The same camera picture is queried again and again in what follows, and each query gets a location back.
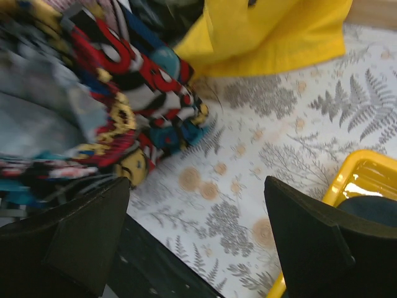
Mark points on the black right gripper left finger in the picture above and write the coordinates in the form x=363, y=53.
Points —
x=66, y=251

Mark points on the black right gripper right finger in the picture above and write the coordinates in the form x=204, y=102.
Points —
x=326, y=252

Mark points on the colourful comic print shorts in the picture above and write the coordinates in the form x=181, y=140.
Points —
x=82, y=104

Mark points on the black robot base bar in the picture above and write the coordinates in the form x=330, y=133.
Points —
x=144, y=267

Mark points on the yellow shorts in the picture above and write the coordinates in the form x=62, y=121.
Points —
x=234, y=38

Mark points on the dark navy garment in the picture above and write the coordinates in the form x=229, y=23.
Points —
x=381, y=210

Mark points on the yellow plastic tray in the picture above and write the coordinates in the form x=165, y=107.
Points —
x=363, y=173

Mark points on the floral table cloth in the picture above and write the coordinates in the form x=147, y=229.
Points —
x=206, y=204

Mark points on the wooden clothes rack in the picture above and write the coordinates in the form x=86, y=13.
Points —
x=379, y=14

